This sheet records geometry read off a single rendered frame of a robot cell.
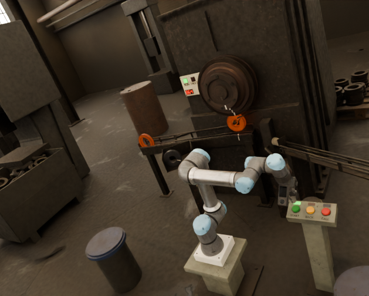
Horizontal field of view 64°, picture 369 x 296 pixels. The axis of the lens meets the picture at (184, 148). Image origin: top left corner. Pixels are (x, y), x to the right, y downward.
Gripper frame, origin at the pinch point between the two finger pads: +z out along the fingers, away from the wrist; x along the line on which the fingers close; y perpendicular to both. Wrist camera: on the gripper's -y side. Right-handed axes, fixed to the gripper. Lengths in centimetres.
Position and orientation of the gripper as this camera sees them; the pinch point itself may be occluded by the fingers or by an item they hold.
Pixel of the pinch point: (293, 202)
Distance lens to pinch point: 168.3
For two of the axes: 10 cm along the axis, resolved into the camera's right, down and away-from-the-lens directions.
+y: 3.6, -7.7, 5.2
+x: -8.0, 0.3, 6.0
